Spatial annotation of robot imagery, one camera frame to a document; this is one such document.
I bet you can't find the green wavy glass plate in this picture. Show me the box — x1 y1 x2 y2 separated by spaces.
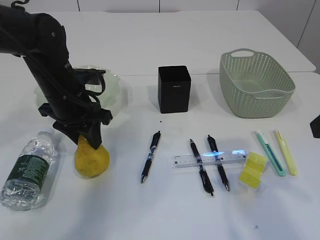
34 65 121 111

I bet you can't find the black pen left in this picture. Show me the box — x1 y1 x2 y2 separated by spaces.
140 131 161 184

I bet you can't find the clear plastic ruler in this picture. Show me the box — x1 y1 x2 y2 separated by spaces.
172 149 248 169

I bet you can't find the black pen middle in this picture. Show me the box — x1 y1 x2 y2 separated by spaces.
190 139 215 197

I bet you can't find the green utility knife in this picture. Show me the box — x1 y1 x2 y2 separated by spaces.
255 130 287 177

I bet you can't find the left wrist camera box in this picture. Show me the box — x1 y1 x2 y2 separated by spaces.
73 68 106 85

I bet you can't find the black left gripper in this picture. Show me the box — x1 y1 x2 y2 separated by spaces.
38 96 112 150

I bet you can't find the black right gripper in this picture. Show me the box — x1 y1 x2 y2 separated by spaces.
310 115 320 138

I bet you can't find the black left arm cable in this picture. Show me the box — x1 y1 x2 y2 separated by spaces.
62 72 107 111

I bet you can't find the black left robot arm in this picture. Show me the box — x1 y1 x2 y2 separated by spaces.
0 5 113 149

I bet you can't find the black pen right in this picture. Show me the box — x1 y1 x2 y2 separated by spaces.
207 135 230 192

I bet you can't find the yellow waste paper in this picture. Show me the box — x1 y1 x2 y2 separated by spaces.
237 152 267 191

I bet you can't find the yellow pear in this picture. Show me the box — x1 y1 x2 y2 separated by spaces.
74 135 110 178

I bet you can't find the black pen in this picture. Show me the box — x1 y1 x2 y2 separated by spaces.
190 139 215 197
140 131 161 184
207 135 230 192

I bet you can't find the clear plastic water bottle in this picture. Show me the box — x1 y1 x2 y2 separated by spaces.
0 129 59 211

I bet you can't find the yellow utility knife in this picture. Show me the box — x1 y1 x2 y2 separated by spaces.
273 129 298 176

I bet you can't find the black square pen holder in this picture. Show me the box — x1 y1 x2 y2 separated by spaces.
157 65 191 114

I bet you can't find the green plastic woven basket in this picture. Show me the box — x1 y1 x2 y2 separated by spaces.
219 48 296 119

